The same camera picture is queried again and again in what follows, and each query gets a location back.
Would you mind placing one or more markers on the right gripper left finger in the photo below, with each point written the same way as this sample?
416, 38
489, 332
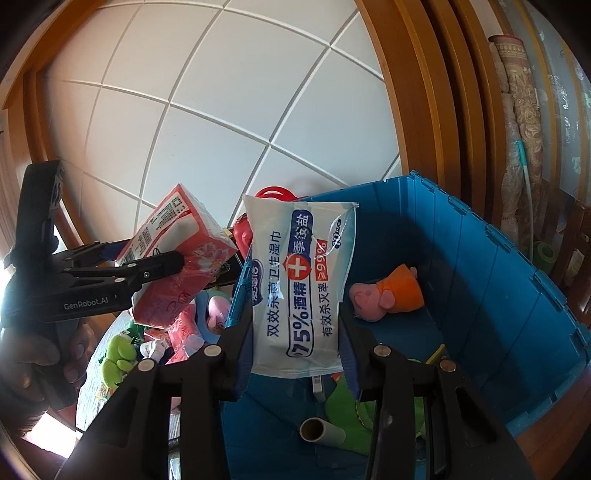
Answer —
129, 438

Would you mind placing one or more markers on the green flower cushion plush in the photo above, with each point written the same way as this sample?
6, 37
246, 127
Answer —
355, 418

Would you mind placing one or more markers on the red white tissue pack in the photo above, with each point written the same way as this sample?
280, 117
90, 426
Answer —
177, 251

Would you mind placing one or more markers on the grey cardboard tube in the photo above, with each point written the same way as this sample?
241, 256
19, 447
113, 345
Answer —
317, 430

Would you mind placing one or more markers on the pink pig plush orange dress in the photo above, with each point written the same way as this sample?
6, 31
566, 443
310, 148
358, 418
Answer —
400, 292

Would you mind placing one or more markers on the alcohol wipes pack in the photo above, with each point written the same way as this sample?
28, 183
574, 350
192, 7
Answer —
300, 263

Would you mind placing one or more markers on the person left hand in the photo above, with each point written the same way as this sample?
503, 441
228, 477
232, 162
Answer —
22, 400

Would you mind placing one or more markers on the large green frog plush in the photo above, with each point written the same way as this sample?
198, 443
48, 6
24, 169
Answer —
119, 360

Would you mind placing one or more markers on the pink tissue pack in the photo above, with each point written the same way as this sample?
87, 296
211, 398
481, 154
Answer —
184, 337

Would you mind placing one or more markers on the blue plastic crate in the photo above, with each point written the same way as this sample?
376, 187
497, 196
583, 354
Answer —
455, 382

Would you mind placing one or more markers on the green yoga mat roll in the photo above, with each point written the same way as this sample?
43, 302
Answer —
544, 257

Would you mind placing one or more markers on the wooden chair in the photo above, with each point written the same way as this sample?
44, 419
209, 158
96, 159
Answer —
571, 271

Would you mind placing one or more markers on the red bear suitcase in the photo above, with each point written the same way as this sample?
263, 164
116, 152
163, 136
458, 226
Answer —
259, 211

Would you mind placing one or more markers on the rolled patterned carpet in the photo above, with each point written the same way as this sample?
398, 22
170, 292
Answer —
522, 182

